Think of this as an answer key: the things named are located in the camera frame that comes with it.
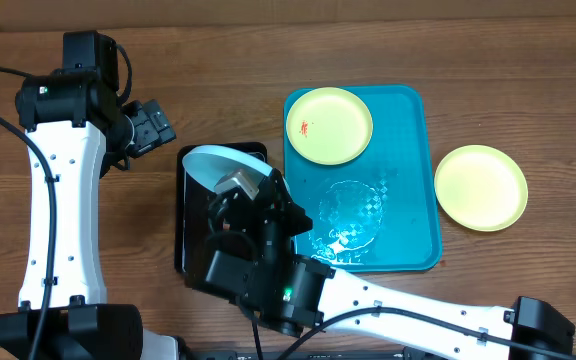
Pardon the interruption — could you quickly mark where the light blue plate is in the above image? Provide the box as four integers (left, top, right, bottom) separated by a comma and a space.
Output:
182, 145, 273, 194

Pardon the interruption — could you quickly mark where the yellow plate tray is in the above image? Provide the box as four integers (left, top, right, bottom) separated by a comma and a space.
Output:
434, 145, 528, 232
285, 87, 374, 166

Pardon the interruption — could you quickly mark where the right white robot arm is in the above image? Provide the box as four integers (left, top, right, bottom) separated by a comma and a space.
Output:
195, 166, 574, 359

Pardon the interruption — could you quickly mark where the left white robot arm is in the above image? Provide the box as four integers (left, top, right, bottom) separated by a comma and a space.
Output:
0, 65, 181, 359

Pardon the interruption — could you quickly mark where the black water tray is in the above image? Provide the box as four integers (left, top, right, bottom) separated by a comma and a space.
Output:
174, 142, 267, 274

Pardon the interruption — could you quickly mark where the teal plastic serving tray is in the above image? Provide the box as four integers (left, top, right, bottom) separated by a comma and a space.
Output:
284, 85, 442, 272

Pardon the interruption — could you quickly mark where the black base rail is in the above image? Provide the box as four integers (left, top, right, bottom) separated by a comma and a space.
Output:
191, 348, 445, 360

